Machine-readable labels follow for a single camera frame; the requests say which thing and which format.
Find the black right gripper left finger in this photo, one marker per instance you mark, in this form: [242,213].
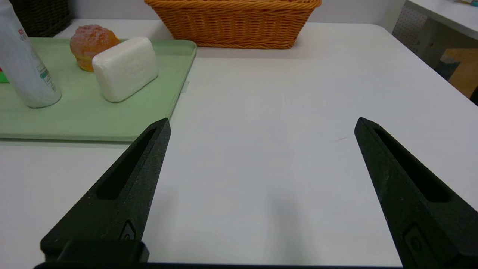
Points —
[93,224]

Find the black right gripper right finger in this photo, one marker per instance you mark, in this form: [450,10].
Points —
[396,194]

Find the white soap bar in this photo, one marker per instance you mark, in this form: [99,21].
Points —
[125,69]

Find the white plastic bottle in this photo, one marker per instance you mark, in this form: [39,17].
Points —
[22,67]

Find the colourful puzzle cube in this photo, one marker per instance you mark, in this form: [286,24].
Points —
[3,76]

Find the pink topped round bun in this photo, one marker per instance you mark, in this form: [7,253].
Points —
[89,41]

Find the dark brown wicker basket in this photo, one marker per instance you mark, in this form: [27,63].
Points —
[41,16]

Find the orange wicker basket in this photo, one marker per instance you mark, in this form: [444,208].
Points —
[231,26]

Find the light green plastic tray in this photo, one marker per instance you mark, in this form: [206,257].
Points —
[93,119]

